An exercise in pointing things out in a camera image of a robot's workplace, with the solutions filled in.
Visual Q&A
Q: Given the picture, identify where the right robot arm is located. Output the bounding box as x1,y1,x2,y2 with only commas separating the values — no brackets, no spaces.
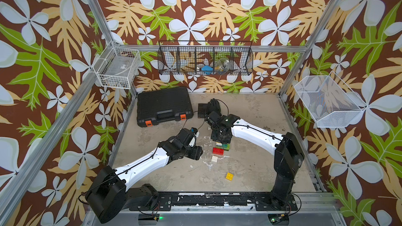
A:
205,111,305,210

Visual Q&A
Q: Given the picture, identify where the black plastic tool case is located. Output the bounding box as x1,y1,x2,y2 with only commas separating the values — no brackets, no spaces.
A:
137,86,194,128

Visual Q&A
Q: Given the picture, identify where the white mesh basket right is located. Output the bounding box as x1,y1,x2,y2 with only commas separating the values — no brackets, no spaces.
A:
294,72,364,128

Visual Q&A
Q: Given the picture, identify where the black and green glove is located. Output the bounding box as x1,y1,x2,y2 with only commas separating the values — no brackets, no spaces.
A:
206,98,222,115

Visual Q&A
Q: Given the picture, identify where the small black box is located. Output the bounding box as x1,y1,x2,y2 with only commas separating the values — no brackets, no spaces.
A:
197,103,208,119

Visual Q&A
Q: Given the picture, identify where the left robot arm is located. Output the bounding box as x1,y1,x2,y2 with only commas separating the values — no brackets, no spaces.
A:
85,128,203,223

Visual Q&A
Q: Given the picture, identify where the red 2x4 lego brick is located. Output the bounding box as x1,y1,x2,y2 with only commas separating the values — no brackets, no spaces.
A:
213,147,225,156

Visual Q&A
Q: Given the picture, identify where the white wire basket left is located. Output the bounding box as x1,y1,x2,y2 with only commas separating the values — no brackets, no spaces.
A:
94,46,141,90

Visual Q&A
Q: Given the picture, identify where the black wire basket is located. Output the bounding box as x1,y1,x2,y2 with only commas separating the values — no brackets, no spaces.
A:
157,40,254,76

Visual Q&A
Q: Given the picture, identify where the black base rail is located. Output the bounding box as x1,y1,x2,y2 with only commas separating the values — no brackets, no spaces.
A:
128,191,298,213

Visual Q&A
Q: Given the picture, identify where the blue object in basket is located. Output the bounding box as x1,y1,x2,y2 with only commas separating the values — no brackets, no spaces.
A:
201,65,214,75

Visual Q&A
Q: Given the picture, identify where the white lego brick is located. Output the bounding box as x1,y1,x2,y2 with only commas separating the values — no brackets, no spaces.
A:
211,155,218,163

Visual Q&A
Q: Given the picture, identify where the dark green 2x4 lego brick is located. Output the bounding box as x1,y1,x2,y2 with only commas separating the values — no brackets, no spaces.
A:
216,144,230,151

